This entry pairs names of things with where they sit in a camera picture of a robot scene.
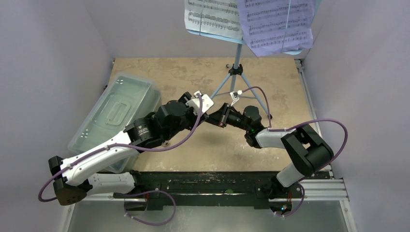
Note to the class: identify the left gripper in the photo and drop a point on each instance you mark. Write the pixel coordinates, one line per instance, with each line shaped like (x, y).
(194, 116)

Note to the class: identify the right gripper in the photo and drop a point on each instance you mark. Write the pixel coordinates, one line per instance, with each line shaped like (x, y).
(226, 114)

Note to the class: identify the light blue music stand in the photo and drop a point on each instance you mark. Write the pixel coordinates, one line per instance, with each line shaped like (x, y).
(236, 68)

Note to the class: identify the white sheet music page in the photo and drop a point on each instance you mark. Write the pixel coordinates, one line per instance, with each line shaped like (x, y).
(215, 17)

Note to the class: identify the purple paper sheet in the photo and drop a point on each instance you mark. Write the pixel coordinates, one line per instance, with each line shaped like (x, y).
(276, 26)

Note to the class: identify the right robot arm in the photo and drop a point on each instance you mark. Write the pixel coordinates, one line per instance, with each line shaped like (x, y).
(306, 148)

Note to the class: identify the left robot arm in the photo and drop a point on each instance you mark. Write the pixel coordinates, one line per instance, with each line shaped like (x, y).
(75, 178)

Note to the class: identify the clear plastic storage bin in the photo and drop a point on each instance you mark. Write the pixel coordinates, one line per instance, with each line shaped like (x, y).
(127, 98)

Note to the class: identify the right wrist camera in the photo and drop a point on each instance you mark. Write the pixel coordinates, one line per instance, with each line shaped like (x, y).
(235, 97)

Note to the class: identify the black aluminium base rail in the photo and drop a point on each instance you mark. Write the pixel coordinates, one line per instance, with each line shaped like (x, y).
(259, 190)

